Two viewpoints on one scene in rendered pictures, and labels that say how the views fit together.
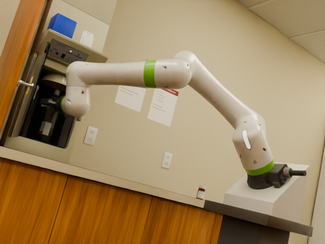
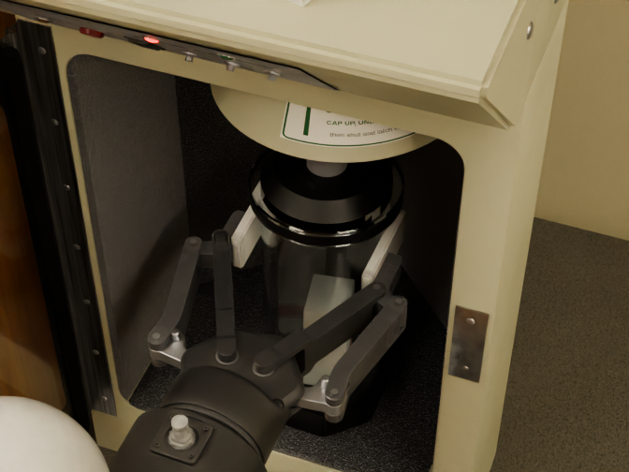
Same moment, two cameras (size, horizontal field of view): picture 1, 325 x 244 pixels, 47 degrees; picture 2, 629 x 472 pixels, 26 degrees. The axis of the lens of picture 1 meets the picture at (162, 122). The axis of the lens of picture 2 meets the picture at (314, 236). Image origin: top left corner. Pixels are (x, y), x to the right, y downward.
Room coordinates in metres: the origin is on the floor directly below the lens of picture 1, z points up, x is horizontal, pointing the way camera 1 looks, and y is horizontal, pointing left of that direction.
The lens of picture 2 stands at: (1.46, 0.01, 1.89)
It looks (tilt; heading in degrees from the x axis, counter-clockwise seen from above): 45 degrees down; 54
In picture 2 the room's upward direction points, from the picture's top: straight up
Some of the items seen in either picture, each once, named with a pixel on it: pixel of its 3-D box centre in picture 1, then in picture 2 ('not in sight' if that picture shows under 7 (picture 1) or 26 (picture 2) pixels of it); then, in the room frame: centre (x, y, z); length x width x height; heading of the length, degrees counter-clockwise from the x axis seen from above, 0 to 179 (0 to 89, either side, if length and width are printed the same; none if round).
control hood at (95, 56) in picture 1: (73, 54); (209, 28); (1.76, 0.51, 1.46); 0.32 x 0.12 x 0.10; 124
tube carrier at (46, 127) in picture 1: (49, 118); (324, 286); (1.87, 0.56, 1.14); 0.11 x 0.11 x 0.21
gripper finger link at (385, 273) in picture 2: not in sight; (395, 289); (1.88, 0.48, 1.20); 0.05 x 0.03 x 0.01; 32
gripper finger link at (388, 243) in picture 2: not in sight; (383, 256); (1.89, 0.51, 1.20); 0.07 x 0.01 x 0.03; 32
